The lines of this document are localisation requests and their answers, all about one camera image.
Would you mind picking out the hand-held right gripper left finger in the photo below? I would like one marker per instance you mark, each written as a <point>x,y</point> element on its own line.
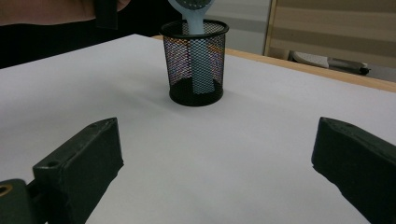
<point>82,168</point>

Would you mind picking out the white table cover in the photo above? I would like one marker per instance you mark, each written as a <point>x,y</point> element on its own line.
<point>199,149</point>

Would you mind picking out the black curtain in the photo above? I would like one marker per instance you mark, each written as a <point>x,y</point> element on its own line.
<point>46,43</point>

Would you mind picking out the grey chair base with casters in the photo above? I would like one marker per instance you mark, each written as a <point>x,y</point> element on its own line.
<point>314,59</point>

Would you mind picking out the light blue hairbrush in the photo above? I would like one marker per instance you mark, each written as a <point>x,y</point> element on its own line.
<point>195,21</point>

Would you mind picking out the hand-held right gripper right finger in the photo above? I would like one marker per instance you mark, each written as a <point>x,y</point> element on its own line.
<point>358,165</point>

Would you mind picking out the black mesh pen holder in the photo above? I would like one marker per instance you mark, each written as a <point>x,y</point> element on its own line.
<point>182,93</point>

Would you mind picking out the beige office desk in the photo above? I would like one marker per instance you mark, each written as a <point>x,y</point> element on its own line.
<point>336,31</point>

